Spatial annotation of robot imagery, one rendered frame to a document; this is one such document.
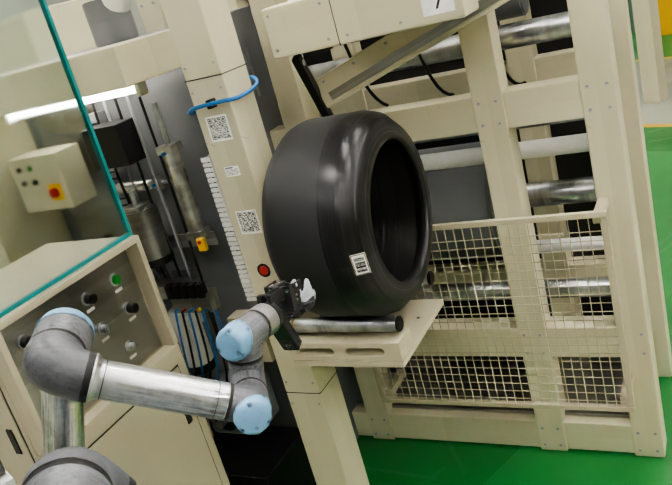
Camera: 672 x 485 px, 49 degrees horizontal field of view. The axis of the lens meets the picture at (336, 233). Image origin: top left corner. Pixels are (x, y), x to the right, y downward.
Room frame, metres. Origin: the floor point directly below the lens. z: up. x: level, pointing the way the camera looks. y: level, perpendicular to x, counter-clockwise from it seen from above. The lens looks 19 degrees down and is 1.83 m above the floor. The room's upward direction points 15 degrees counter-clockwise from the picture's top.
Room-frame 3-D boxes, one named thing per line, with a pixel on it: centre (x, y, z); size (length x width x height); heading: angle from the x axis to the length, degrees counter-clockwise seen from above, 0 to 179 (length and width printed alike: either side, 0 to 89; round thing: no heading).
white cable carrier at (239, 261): (2.19, 0.30, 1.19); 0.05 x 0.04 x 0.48; 150
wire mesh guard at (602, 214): (2.23, -0.39, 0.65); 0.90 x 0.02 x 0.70; 60
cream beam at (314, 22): (2.25, -0.28, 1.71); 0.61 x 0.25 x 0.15; 60
